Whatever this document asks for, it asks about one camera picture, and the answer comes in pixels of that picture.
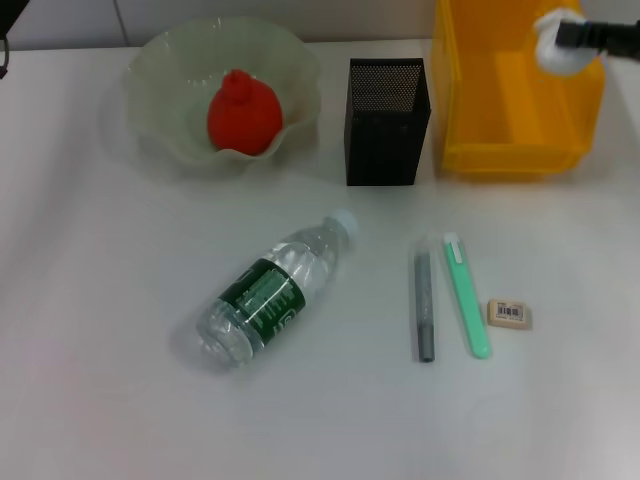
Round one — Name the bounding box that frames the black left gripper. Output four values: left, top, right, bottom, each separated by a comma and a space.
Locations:
0, 0, 24, 37

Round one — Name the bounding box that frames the white paper ball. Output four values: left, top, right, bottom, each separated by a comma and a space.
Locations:
533, 5, 602, 77

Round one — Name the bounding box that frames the red-orange toy orange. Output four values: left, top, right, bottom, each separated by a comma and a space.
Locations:
206, 69, 285, 152

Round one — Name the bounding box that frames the clear green-label water bottle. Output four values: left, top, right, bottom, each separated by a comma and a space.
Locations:
196, 208, 362, 370

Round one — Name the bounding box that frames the pale green glass fruit plate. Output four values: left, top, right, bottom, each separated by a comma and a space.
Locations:
124, 16, 324, 170

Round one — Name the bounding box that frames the black mesh pen holder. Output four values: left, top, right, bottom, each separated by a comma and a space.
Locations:
343, 57, 432, 188

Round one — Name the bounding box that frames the beige eraser with barcode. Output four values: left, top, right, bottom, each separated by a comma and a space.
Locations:
485, 298, 535, 331

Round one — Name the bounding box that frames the grey glitter pen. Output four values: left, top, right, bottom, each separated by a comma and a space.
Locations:
412, 236, 437, 365

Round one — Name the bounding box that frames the yellow plastic bin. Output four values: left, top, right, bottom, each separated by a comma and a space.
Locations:
431, 0, 607, 177

